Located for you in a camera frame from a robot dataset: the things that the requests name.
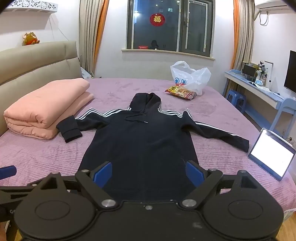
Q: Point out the dark framed window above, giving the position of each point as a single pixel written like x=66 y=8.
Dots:
x=196 y=27

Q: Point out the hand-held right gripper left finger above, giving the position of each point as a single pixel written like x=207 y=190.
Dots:
x=104 y=174

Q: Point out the grey tablet with white screen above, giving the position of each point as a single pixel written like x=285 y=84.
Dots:
x=272 y=155

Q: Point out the small desk screen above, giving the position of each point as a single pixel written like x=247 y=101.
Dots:
x=249 y=71

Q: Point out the white air conditioner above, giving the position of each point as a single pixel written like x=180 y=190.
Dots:
x=270 y=5

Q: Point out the black hoodie with white stripes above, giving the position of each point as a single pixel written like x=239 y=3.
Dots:
x=143 y=143

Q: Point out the white plastic bag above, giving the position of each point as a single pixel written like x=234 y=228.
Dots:
x=196 y=78

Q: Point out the yellow snack packet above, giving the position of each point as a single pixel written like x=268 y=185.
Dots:
x=181 y=92

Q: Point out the round red window decoration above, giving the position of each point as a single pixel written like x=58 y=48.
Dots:
x=157 y=19

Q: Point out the white wall shelf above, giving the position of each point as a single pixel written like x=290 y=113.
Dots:
x=30 y=5

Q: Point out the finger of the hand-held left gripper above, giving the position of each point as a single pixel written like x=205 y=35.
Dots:
x=8 y=172
x=11 y=193

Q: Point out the blue chair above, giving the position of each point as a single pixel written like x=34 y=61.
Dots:
x=285 y=109

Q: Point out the white paper bag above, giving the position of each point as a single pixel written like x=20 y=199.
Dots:
x=86 y=73

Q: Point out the beige and orange curtain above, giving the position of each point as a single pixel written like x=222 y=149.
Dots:
x=90 y=34
x=242 y=34

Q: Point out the blue plastic stool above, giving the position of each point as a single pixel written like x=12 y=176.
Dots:
x=235 y=97

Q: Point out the folded pink blanket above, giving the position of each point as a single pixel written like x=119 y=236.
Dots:
x=46 y=104

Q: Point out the white windowsill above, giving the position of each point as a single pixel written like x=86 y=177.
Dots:
x=166 y=54

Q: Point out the blue desk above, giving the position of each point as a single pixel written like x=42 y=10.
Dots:
x=254 y=90

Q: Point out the orange plush toy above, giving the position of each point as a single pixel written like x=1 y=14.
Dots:
x=30 y=39

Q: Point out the beige padded headboard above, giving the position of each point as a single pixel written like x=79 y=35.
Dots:
x=34 y=62

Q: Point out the flower bouquet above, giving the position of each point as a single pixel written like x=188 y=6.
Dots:
x=261 y=69

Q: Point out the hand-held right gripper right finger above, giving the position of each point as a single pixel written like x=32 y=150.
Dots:
x=193 y=173

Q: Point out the black television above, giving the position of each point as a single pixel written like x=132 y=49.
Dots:
x=291 y=71

